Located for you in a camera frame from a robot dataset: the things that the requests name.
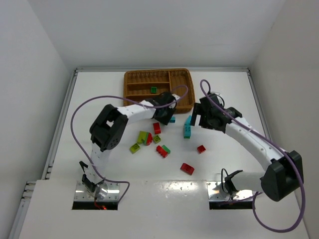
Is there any small teal lego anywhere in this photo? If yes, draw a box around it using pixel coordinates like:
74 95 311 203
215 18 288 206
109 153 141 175
169 116 175 123

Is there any long teal lego stack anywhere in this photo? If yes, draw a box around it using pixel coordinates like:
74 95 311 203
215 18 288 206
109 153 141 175
183 116 191 139

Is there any red two-stud lego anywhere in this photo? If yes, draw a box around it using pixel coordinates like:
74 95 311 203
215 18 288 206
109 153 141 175
153 122 161 134

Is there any small lime square lego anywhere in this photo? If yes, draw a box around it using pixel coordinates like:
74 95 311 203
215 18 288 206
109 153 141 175
153 135 161 144

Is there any dark green square lego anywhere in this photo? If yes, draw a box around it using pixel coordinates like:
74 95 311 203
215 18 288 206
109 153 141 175
151 87 157 94

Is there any small red square lego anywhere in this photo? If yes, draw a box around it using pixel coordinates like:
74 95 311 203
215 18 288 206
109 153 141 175
197 145 206 154

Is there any red sloped lego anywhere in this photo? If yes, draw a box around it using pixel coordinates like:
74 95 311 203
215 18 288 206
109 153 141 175
180 163 194 175

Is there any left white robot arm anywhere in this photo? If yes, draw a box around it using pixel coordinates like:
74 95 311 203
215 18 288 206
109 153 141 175
80 92 181 193

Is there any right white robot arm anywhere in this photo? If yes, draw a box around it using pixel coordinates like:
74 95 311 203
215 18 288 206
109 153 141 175
190 93 304 202

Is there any lime red green lego assembly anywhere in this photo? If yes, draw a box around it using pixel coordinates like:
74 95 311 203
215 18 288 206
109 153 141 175
137 131 153 146

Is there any red green lego pair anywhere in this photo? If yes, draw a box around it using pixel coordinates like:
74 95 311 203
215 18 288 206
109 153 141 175
156 145 170 158

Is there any brown wicker divided basket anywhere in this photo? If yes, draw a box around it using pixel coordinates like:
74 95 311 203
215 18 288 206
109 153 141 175
123 68 195 114

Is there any lime sloped lego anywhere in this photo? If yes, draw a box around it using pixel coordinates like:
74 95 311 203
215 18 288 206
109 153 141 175
130 143 140 154

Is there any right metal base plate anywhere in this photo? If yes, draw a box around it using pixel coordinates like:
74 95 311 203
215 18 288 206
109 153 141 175
206 181 256 203

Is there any metal base plate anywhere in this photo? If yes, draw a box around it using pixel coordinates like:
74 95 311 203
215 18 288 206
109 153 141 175
206 181 256 203
74 182 120 203

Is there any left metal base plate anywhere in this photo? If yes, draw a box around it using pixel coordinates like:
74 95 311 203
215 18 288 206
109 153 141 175
74 182 120 203

